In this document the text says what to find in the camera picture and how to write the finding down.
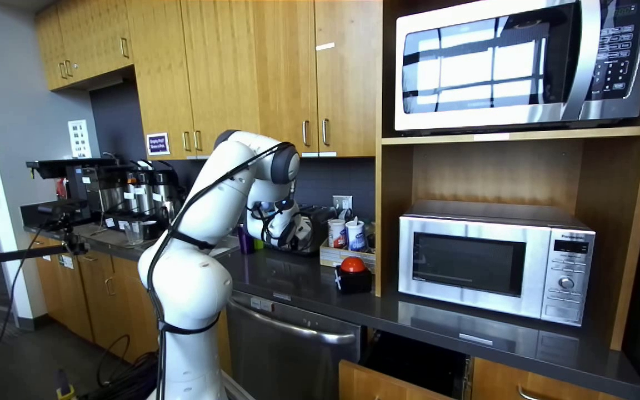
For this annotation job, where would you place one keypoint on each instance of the purple tumbler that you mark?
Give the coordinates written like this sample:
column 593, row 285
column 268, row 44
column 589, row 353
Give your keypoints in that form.
column 243, row 243

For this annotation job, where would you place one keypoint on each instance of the silver coffee brewer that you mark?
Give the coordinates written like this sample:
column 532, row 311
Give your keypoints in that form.
column 146, row 193

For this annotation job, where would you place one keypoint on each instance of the red button black box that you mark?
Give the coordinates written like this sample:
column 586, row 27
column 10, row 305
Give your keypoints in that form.
column 353, row 273

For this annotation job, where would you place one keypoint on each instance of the large silver microwave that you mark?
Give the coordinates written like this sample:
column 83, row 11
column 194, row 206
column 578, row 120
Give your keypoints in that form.
column 512, row 62

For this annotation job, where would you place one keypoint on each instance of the wooden lower cabinets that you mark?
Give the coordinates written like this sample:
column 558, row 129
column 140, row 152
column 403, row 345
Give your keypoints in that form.
column 99, row 295

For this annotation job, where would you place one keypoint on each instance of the open wooden drawer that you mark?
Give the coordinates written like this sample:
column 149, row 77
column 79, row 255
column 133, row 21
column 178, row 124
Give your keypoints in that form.
column 379, row 380

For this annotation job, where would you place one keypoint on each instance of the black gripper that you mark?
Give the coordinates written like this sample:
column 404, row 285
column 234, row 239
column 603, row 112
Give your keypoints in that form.
column 307, row 236

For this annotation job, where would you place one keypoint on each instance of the steel dishwasher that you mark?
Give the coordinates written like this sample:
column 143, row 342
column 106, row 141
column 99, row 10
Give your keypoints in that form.
column 282, row 362

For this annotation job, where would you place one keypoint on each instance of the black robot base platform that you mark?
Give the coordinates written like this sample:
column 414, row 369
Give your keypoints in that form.
column 122, row 380

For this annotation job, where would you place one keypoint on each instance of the blue cabinet sign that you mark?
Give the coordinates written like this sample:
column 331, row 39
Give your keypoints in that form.
column 159, row 143

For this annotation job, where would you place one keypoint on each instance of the white container blue print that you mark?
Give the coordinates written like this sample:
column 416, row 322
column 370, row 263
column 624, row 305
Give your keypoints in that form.
column 356, row 234

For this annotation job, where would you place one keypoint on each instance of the white wall outlet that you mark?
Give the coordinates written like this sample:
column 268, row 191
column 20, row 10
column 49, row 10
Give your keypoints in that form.
column 342, row 202

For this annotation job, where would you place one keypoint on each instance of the small silver microwave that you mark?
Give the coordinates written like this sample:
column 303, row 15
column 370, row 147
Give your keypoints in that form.
column 482, row 263

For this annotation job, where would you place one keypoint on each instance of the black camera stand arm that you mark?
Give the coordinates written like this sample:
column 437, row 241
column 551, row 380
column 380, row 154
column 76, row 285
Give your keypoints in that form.
column 16, row 253

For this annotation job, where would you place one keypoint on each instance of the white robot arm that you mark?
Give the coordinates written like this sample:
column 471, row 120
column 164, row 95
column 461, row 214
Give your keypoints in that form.
column 194, row 289

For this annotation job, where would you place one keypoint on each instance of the black camera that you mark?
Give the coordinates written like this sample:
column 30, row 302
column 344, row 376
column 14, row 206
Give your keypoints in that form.
column 54, row 214

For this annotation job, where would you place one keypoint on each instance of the black coffee machine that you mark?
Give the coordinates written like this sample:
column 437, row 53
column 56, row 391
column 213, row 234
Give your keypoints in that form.
column 76, row 167

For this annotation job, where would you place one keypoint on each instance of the closed wooden drawer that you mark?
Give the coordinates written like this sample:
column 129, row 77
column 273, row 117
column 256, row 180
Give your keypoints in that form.
column 498, row 377

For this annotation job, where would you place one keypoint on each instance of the wooden upper cabinets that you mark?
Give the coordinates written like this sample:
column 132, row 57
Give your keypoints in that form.
column 282, row 73

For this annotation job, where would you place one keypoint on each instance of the wooden cabinets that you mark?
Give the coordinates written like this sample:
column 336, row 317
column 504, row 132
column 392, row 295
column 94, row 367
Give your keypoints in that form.
column 282, row 73
column 99, row 295

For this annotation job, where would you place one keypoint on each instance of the wooden shelf unit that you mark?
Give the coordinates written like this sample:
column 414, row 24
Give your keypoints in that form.
column 498, row 174

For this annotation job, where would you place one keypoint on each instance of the white wall panel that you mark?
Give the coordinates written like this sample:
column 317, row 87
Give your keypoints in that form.
column 80, row 139

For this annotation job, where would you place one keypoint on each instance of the white cabinet sticker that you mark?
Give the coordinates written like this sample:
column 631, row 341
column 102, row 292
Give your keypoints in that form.
column 326, row 44

